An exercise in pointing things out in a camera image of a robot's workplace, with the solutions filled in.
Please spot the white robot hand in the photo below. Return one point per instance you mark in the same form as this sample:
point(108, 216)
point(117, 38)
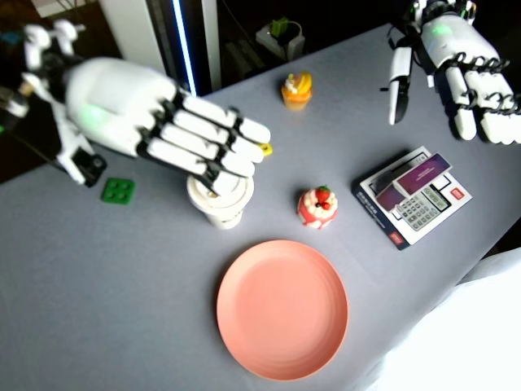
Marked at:
point(456, 40)
point(118, 93)

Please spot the purple and white small box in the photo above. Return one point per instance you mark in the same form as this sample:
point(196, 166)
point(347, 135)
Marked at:
point(423, 173)

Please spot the white paper cup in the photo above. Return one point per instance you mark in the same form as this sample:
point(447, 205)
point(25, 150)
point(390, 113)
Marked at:
point(224, 212)

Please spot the calculator box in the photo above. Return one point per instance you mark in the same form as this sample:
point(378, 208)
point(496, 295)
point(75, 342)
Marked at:
point(431, 223)

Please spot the pink round plate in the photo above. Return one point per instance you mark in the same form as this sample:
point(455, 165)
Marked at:
point(281, 309)

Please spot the white cabinet with blue light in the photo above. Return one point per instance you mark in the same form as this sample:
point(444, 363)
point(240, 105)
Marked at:
point(138, 32)

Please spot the green four-hole block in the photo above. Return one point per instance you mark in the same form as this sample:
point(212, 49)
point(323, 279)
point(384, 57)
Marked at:
point(118, 191)

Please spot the yellow four-hole block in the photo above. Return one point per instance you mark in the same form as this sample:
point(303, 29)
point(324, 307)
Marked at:
point(267, 150)

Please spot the orange cupcake toy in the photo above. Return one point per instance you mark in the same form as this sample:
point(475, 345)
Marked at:
point(297, 93)

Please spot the green plug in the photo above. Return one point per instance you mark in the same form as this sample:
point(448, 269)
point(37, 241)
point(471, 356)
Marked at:
point(281, 26)

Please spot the grey table cloth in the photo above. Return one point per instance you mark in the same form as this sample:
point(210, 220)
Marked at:
point(122, 285)

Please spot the strawberry cake toy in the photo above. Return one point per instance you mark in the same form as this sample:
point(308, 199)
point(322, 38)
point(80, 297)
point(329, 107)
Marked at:
point(317, 209)

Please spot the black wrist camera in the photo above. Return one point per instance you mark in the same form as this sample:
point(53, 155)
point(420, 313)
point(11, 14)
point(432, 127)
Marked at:
point(91, 167)

